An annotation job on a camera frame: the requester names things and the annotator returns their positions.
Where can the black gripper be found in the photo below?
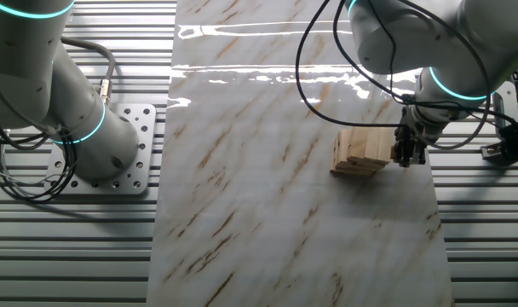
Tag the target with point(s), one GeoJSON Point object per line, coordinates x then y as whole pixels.
{"type": "Point", "coordinates": [414, 128]}

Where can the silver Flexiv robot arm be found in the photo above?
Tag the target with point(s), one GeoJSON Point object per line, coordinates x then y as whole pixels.
{"type": "Point", "coordinates": [37, 85]}

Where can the grey clamp device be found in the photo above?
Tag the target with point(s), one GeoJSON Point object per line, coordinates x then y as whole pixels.
{"type": "Point", "coordinates": [512, 140]}

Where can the white marble pattern mat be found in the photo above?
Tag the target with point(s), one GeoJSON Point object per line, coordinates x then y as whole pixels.
{"type": "Point", "coordinates": [263, 213]}

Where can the silver depth camera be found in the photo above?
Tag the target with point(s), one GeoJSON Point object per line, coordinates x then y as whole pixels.
{"type": "Point", "coordinates": [506, 102]}

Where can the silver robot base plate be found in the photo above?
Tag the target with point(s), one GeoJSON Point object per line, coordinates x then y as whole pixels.
{"type": "Point", "coordinates": [144, 128]}

